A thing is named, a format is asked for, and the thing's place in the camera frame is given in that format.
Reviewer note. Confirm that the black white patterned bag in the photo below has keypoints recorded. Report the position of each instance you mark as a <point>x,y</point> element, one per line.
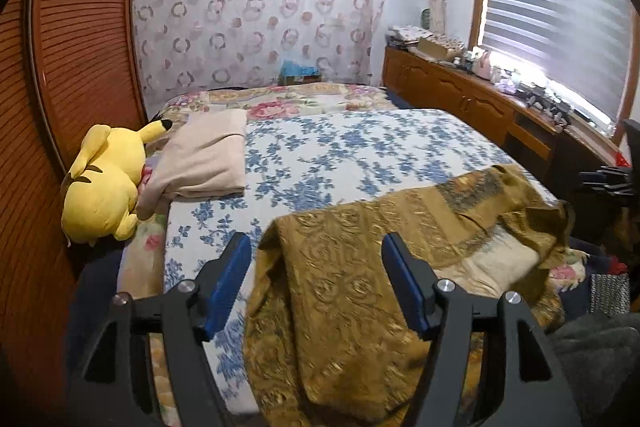
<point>609,294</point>

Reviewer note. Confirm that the yellow Pikachu plush toy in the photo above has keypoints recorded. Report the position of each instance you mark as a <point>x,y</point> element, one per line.
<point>100,190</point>

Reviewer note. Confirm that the pink kettle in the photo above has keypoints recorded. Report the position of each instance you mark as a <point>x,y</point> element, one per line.
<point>482,65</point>

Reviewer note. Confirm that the pink floral quilt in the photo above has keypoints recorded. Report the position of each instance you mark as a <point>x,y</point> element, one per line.
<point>142,269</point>

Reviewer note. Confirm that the mustard patterned garment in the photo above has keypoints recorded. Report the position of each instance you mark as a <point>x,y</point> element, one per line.
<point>325,341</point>

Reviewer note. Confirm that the cardboard box on cabinet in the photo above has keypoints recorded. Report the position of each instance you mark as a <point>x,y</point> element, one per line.
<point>441,49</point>

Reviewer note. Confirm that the folded beige cloth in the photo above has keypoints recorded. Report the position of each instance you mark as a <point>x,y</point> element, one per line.
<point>204,158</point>

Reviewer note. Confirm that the wooden sideboard cabinet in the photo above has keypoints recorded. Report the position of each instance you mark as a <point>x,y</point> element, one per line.
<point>554,155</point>

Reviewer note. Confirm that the blue floral bedsheet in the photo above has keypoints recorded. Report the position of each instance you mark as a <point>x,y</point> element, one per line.
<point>311,162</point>

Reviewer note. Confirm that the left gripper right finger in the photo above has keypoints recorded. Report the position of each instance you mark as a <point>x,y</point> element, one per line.
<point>521,380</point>

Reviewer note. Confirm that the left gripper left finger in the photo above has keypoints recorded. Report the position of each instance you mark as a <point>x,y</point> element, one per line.
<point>113,384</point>

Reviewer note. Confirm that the zebra window blind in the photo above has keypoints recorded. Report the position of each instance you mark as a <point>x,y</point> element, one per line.
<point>580,49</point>

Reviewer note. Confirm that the box with blue item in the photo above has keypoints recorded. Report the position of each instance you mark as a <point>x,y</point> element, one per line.
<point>292,74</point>

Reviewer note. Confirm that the wooden louvered wardrobe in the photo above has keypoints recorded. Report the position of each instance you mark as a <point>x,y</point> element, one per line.
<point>65,66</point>

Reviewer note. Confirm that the circle patterned sheer curtain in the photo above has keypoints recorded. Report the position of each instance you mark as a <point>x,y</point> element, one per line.
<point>191,45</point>

